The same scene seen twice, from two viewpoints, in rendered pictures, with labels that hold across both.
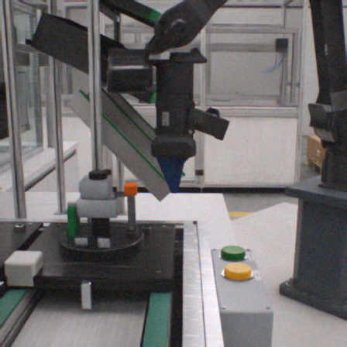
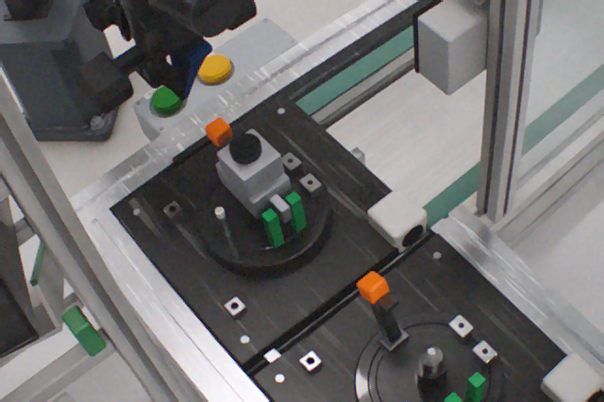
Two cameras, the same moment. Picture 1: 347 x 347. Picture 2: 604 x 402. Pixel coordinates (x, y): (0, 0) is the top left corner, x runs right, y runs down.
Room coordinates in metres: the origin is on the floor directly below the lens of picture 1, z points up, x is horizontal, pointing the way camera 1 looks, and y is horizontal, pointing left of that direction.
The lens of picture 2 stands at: (0.94, 0.58, 1.73)
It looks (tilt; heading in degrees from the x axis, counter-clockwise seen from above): 55 degrees down; 239
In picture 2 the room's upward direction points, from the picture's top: 11 degrees counter-clockwise
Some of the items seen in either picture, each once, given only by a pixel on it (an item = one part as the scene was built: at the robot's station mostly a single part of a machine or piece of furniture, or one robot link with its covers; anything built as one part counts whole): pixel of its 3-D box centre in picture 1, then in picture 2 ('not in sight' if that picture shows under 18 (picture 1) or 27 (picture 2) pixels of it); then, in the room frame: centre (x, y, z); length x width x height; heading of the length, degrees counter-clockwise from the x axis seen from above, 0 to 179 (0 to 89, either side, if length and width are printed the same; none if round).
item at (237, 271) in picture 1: (237, 273); (214, 70); (0.62, -0.10, 0.96); 0.04 x 0.04 x 0.02
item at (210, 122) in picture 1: (207, 119); (125, 2); (0.72, -0.05, 1.18); 0.07 x 0.07 x 0.06; 0
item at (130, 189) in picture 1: (126, 207); (227, 153); (0.71, 0.07, 1.04); 0.04 x 0.02 x 0.08; 89
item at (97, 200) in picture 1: (92, 193); (257, 173); (0.71, 0.13, 1.06); 0.08 x 0.04 x 0.07; 89
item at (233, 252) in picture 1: (232, 255); (168, 101); (0.69, -0.10, 0.96); 0.04 x 0.04 x 0.02
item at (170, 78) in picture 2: not in sight; (160, 85); (0.73, 0.00, 1.10); 0.06 x 0.04 x 0.07; 89
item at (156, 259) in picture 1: (101, 251); (265, 222); (0.71, 0.12, 0.96); 0.24 x 0.24 x 0.02; 89
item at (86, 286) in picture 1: (87, 294); (358, 163); (0.59, 0.12, 0.95); 0.01 x 0.01 x 0.04; 89
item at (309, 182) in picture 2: (82, 240); (310, 186); (0.66, 0.14, 1.00); 0.02 x 0.01 x 0.02; 89
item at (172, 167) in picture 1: (174, 173); (190, 65); (0.69, 0.00, 1.10); 0.06 x 0.04 x 0.07; 89
